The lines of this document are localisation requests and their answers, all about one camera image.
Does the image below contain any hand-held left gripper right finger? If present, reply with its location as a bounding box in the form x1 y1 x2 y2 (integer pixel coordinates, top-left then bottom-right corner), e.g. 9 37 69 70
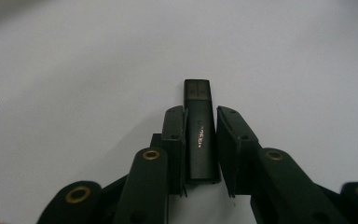
216 105 351 224

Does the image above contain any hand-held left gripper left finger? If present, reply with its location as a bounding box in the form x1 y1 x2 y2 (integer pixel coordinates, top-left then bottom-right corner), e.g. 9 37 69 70
113 105 189 224

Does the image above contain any black USB flash drive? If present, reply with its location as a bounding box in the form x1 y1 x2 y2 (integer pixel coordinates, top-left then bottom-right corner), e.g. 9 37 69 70
183 78 222 185

